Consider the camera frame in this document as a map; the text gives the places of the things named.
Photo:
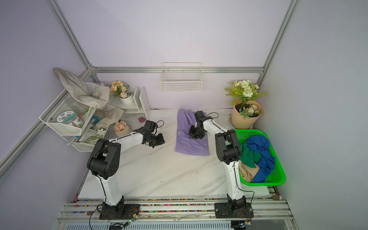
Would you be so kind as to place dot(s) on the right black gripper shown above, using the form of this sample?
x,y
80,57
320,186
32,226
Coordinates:
x,y
192,133

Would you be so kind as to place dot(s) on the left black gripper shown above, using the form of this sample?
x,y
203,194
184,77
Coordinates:
x,y
161,140

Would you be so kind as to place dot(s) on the purple t-shirt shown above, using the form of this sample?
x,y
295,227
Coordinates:
x,y
185,144

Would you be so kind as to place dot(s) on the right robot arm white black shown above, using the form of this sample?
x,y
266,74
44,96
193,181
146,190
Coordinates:
x,y
228,152

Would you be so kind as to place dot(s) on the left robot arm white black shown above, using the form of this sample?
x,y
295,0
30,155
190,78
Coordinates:
x,y
104,164

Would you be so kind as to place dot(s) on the pink small toy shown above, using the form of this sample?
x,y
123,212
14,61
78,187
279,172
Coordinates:
x,y
141,119

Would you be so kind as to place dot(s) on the cream ribbed pot pink flowers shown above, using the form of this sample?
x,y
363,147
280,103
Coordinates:
x,y
121,129

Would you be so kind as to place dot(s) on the white small shelf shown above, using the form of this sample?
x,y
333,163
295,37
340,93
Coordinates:
x,y
140,103

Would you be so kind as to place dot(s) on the large terracotta flower pot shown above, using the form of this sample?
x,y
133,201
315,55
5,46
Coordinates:
x,y
244,115

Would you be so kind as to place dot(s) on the beige cloth on rack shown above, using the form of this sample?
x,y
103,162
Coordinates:
x,y
111,117

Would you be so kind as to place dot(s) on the green t-shirt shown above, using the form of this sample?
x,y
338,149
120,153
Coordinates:
x,y
249,157

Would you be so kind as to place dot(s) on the small white pot peach flowers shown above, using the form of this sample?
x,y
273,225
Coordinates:
x,y
122,91

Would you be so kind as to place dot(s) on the floral printed packet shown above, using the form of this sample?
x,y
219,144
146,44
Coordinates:
x,y
92,135

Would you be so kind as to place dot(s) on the green white artificial flowers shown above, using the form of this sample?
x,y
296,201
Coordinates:
x,y
244,91

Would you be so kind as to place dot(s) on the beige t-shirt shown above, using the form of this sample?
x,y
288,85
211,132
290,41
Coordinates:
x,y
247,173

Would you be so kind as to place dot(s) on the grey cloth bag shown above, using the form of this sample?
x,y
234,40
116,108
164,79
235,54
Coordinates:
x,y
89,94

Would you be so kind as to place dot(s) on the blue t-shirt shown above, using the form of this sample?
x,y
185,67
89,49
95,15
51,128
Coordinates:
x,y
260,144

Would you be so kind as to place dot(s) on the round floral tin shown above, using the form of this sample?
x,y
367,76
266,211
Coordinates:
x,y
67,117

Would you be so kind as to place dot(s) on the white wire wall basket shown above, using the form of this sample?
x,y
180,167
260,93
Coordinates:
x,y
181,77

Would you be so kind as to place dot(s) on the white tiered wire rack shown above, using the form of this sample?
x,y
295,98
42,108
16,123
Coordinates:
x,y
76,122

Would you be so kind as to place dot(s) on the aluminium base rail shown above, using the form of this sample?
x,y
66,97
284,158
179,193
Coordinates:
x,y
175,209

